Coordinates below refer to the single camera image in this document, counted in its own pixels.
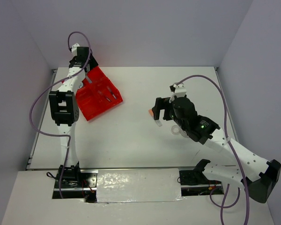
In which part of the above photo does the orange highlighter marker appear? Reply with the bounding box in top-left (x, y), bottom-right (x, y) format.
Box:
top-left (148, 109), bottom-right (162, 127)

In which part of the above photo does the red pen refill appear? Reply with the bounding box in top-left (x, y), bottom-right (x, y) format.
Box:
top-left (97, 90), bottom-right (111, 102)

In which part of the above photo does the blue pen refill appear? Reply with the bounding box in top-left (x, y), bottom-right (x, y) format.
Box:
top-left (107, 86), bottom-right (117, 99)

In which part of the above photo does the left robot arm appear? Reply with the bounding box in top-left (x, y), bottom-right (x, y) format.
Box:
top-left (49, 43), bottom-right (92, 187)

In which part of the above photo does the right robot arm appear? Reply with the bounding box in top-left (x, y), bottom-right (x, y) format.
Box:
top-left (152, 97), bottom-right (281, 203)

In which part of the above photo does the small clear tape roll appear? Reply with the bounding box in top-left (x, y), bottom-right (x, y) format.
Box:
top-left (171, 125), bottom-right (180, 135)

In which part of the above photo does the red four-compartment tray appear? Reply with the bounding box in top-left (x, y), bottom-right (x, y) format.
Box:
top-left (75, 66), bottom-right (123, 121)

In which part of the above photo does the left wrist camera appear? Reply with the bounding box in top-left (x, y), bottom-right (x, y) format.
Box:
top-left (69, 43), bottom-right (80, 54)

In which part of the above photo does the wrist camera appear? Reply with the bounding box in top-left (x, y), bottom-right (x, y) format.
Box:
top-left (169, 83), bottom-right (186, 103)
top-left (69, 43), bottom-right (80, 54)

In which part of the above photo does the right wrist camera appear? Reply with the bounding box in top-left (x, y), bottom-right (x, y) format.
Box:
top-left (169, 83), bottom-right (186, 103)

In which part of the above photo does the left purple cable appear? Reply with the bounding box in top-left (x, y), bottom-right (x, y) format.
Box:
top-left (29, 31), bottom-right (93, 200)

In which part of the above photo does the purple cable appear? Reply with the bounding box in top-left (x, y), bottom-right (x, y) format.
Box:
top-left (177, 75), bottom-right (250, 225)
top-left (29, 31), bottom-right (93, 200)

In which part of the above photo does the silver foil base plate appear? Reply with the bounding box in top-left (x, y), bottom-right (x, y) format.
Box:
top-left (96, 168), bottom-right (183, 203)

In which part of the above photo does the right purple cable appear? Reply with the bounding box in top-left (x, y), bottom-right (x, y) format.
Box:
top-left (177, 75), bottom-right (250, 225)

